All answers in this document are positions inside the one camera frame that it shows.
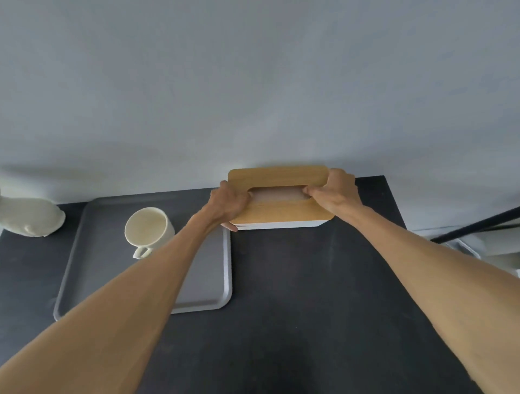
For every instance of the person's left hand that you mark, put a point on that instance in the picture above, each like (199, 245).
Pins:
(224, 203)

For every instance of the person's left forearm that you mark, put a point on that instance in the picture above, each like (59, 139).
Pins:
(109, 308)

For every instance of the person's right forearm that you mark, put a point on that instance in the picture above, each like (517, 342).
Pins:
(438, 288)

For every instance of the person's right thumb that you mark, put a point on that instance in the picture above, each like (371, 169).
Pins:
(312, 190)

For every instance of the grey rectangular tray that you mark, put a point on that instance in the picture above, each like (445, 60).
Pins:
(142, 255)

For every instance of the person's left thumb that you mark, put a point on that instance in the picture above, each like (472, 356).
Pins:
(230, 227)

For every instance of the cream ceramic mug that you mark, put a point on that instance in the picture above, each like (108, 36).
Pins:
(148, 231)

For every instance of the wooden tissue box lid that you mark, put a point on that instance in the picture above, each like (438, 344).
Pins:
(280, 195)

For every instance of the black metal rod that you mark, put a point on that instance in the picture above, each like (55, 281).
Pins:
(475, 225)

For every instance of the white tissue box base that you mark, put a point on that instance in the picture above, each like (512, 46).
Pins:
(280, 224)

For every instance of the person's right hand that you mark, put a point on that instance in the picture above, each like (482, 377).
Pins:
(335, 190)

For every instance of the white ceramic animal figurine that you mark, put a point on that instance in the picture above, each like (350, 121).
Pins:
(28, 217)

